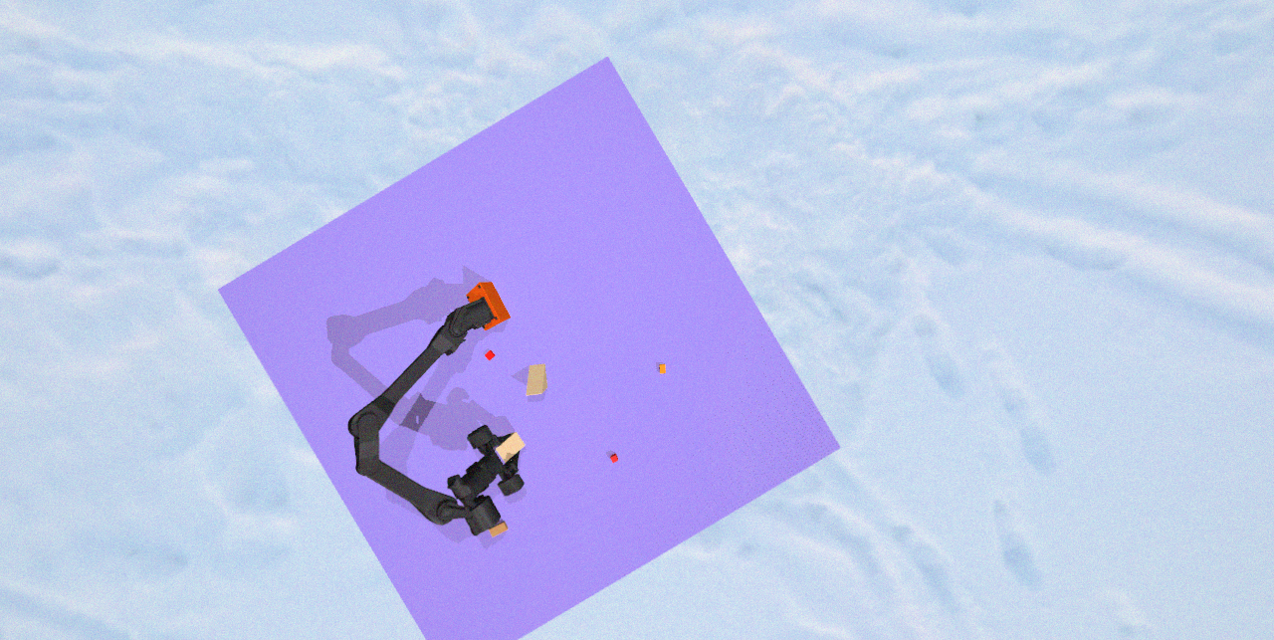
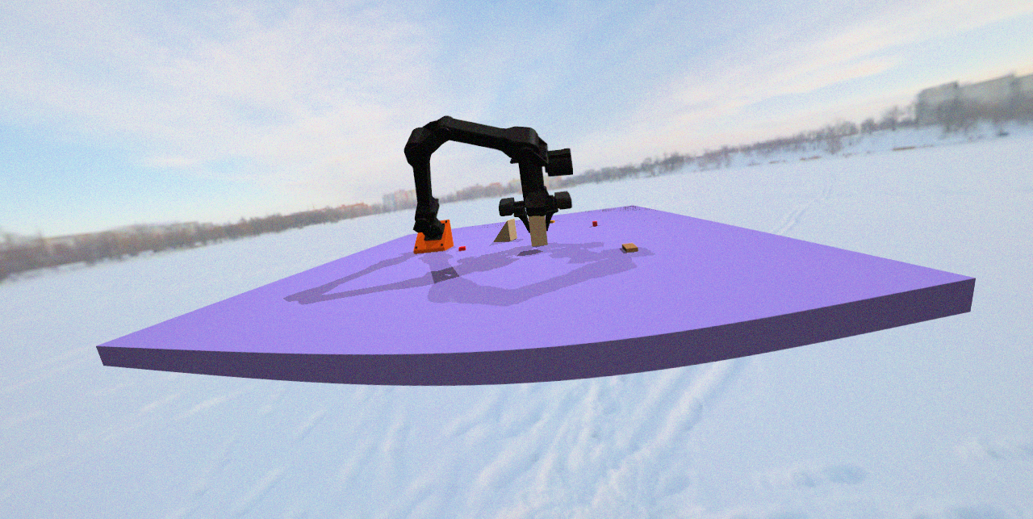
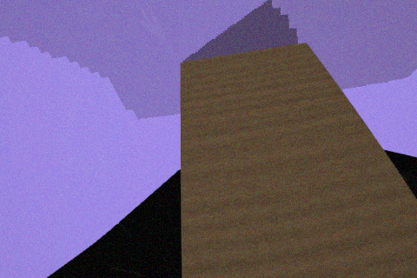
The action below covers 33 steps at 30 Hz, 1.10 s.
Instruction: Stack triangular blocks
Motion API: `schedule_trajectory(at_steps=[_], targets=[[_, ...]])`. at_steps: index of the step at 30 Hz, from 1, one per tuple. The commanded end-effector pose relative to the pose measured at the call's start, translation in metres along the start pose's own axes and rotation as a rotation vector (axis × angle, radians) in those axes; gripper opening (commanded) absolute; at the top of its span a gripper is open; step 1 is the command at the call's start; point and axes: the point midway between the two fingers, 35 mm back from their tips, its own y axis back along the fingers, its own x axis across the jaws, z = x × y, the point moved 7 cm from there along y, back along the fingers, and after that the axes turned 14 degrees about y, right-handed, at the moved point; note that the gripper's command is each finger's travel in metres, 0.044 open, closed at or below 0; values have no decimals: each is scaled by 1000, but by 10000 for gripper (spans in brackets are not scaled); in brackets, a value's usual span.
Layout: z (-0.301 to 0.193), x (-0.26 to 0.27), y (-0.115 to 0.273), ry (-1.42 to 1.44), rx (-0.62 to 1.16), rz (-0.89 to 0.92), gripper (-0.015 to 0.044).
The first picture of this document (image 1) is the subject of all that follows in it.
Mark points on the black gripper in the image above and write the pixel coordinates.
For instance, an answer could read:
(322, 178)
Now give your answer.
(491, 465)

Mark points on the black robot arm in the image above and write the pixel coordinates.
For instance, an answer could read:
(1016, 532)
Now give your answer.
(364, 426)

